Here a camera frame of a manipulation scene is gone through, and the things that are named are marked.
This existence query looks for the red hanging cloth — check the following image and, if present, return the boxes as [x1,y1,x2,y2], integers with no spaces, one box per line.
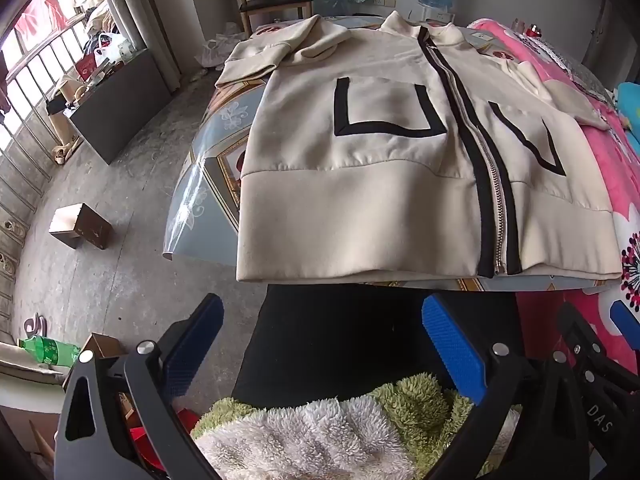
[15,0,71,31]

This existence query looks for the dark grey cabinet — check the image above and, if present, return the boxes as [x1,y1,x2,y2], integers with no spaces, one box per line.
[67,47,173,163]

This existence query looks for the grey curtain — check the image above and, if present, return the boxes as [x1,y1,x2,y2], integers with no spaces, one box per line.
[95,0,181,92]

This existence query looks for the green white fleece garment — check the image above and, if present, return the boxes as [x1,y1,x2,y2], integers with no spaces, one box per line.
[190,372,521,480]

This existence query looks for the grey lace cloth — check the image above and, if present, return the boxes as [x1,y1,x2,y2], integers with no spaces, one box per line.
[542,40,613,91]

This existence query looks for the white plastic bag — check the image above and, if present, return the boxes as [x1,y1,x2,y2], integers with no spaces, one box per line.
[202,22,248,68]

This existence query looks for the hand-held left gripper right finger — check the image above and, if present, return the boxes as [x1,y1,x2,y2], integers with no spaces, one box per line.
[421,294,592,480]

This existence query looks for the black pants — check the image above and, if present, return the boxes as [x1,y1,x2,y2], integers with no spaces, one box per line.
[232,284,523,401]

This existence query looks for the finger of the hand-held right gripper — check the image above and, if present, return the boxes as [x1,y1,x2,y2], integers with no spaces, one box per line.
[609,299,640,347]
[556,301,609,387]

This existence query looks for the clear empty water jug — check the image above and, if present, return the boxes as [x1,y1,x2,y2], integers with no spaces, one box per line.
[315,0,353,17]

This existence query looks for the green plastic bottle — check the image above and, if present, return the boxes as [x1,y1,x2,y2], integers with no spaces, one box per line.
[19,335,81,368]

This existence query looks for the cream zip jacket black trim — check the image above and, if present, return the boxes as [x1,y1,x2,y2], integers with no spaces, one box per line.
[215,12,623,283]

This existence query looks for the white water dispenser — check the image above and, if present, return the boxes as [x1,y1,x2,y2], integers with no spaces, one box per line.
[415,7,456,26]

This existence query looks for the blue striped pillow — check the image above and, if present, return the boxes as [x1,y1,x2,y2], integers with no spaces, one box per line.
[617,82,640,128]

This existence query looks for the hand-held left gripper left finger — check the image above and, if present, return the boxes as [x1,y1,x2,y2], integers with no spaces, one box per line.
[55,292,226,480]

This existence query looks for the pink floral blanket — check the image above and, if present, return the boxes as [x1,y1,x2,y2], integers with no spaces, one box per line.
[467,17,640,361]

